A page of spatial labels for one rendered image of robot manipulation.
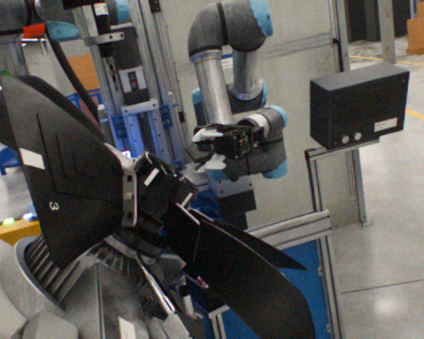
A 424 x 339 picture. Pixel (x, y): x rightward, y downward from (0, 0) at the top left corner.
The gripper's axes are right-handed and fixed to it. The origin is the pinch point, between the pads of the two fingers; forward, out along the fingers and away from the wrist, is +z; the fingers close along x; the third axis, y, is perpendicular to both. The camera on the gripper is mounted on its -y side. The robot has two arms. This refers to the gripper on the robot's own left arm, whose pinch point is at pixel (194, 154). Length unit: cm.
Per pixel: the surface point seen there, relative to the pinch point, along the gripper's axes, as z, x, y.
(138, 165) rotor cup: 27.8, -8.5, 11.9
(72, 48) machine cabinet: -618, 28, -872
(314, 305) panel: -38, 63, 10
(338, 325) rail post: -43, 72, 16
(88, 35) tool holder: 24.6, -29.0, 1.7
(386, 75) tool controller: -57, -8, 25
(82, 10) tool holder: 24.6, -33.0, 1.5
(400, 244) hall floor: -184, 119, -3
